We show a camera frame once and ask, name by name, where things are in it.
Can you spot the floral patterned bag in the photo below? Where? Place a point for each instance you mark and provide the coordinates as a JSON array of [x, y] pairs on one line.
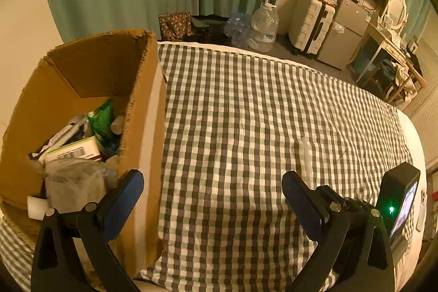
[[174, 25]]

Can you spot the clothes on chair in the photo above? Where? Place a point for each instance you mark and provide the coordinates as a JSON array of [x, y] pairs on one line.
[[400, 76]]

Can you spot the large clear water bottle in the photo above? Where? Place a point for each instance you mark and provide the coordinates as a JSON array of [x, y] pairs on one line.
[[263, 25]]

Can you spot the white oval mirror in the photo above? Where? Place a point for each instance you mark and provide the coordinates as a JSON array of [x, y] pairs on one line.
[[397, 9]]

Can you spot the brown cardboard box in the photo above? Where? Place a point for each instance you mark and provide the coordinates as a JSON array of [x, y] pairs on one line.
[[147, 141]]

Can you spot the wooden chair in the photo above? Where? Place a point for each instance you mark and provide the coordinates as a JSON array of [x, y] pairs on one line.
[[390, 90]]

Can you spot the green foil packet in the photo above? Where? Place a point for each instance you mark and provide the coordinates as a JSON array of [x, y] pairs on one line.
[[101, 121]]

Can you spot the silver foil packet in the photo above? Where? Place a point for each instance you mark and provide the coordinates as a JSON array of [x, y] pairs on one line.
[[65, 134]]

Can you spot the white louvered wardrobe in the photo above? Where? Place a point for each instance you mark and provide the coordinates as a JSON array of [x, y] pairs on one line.
[[427, 90]]

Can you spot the crushed blue water bottle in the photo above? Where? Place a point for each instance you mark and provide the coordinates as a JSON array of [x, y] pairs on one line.
[[237, 27]]

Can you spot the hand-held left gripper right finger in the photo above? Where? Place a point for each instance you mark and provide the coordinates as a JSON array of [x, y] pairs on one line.
[[303, 206]]

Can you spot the clear plastic bag white contents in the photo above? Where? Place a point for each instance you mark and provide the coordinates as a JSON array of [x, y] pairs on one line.
[[72, 182]]

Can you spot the white tube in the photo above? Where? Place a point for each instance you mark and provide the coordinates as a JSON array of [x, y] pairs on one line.
[[116, 124]]

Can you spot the black bag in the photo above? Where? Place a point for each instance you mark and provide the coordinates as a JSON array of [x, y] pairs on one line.
[[208, 32]]

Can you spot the orange white medicine box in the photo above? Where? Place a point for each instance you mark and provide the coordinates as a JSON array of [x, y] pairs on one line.
[[85, 148]]

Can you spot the white suitcase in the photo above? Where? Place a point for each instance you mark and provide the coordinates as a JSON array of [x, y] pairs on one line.
[[304, 25]]

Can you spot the small grey fridge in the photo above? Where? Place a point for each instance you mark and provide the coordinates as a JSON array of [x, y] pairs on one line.
[[342, 42]]

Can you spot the wooden desk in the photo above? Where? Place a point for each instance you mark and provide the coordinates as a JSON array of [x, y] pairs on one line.
[[383, 39]]

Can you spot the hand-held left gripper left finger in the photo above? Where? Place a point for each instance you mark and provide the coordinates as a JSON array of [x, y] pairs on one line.
[[123, 206]]

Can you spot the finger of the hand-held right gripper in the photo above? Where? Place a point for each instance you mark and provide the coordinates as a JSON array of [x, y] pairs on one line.
[[356, 203]]

